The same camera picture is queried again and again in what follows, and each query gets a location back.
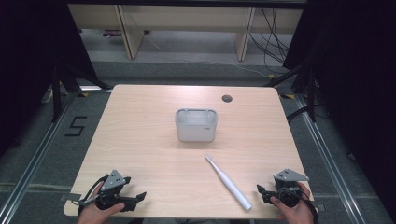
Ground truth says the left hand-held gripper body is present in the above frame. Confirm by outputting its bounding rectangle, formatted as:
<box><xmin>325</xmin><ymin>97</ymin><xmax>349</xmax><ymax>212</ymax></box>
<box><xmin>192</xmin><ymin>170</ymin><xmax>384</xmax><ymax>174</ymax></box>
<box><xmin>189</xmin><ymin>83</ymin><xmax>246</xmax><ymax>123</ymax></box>
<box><xmin>94</xmin><ymin>169</ymin><xmax>133</xmax><ymax>213</ymax></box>

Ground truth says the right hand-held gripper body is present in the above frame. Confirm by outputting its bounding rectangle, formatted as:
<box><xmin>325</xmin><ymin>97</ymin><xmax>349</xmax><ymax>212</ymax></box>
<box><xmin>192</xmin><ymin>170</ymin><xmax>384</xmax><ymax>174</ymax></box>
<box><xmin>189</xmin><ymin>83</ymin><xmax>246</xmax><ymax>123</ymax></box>
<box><xmin>273</xmin><ymin>168</ymin><xmax>311</xmax><ymax>208</ymax></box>

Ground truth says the person's right hand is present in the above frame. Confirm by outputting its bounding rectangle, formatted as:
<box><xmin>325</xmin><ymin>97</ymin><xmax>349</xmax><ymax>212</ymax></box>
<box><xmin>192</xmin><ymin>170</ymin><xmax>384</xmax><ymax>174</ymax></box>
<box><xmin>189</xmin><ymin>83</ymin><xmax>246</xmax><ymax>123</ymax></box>
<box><xmin>269</xmin><ymin>181</ymin><xmax>316</xmax><ymax>224</ymax></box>

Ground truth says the person's left hand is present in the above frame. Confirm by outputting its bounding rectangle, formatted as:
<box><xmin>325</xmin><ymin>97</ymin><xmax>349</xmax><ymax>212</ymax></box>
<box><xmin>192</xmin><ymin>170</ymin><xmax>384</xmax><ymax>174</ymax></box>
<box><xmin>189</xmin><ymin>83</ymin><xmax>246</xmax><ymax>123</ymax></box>
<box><xmin>77</xmin><ymin>182</ymin><xmax>126</xmax><ymax>224</ymax></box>

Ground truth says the white electric toothbrush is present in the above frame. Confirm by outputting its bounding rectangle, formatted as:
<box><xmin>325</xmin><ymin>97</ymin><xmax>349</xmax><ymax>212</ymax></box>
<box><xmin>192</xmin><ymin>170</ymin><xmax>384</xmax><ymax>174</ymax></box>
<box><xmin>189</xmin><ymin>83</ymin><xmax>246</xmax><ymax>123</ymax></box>
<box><xmin>204</xmin><ymin>154</ymin><xmax>253</xmax><ymax>212</ymax></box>

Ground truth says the grey plastic organiser box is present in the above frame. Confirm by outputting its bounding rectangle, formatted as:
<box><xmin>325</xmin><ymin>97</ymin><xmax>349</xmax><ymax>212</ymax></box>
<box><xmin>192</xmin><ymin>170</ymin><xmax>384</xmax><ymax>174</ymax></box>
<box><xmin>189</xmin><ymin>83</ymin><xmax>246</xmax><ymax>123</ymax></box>
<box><xmin>174</xmin><ymin>107</ymin><xmax>219</xmax><ymax>143</ymax></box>

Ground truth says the black metal stand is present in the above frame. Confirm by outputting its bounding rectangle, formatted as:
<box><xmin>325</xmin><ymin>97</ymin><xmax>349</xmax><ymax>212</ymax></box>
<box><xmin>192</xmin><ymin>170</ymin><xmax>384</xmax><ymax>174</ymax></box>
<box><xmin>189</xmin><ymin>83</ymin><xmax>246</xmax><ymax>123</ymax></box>
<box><xmin>263</xmin><ymin>60</ymin><xmax>319</xmax><ymax>123</ymax></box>
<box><xmin>49</xmin><ymin>57</ymin><xmax>112</xmax><ymax>123</ymax></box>

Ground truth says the black curtain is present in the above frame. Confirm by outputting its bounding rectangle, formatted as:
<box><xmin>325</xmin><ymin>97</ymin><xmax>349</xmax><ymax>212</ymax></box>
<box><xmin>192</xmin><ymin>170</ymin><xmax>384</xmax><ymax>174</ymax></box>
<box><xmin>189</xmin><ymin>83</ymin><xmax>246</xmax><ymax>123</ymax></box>
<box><xmin>282</xmin><ymin>0</ymin><xmax>396</xmax><ymax>216</ymax></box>
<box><xmin>0</xmin><ymin>0</ymin><xmax>98</xmax><ymax>157</ymax></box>

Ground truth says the beige wooden desk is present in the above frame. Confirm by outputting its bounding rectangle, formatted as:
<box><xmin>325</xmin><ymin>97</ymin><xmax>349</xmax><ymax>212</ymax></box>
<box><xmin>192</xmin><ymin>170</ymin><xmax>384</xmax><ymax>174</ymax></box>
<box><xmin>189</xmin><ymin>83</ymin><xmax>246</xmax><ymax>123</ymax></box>
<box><xmin>67</xmin><ymin>3</ymin><xmax>304</xmax><ymax>62</ymax></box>

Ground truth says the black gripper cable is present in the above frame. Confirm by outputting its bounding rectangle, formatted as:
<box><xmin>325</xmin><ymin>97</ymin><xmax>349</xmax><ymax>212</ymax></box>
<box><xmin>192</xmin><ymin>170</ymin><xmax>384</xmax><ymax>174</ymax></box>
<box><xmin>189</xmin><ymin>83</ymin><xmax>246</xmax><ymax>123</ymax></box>
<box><xmin>279</xmin><ymin>186</ymin><xmax>319</xmax><ymax>218</ymax></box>
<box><xmin>77</xmin><ymin>175</ymin><xmax>110</xmax><ymax>217</ymax></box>

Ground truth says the metal floor rail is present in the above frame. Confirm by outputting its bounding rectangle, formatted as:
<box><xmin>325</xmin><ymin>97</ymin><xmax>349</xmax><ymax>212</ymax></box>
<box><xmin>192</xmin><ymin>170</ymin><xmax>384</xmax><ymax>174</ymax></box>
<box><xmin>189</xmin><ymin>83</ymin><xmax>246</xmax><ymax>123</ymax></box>
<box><xmin>293</xmin><ymin>92</ymin><xmax>367</xmax><ymax>224</ymax></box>
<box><xmin>0</xmin><ymin>89</ymin><xmax>81</xmax><ymax>224</ymax></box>

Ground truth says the bundle of black cables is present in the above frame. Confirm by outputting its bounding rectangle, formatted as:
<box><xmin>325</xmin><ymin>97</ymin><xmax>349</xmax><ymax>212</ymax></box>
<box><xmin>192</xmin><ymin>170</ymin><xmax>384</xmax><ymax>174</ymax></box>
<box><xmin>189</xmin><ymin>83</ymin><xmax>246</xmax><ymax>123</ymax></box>
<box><xmin>247</xmin><ymin>7</ymin><xmax>292</xmax><ymax>75</ymax></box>

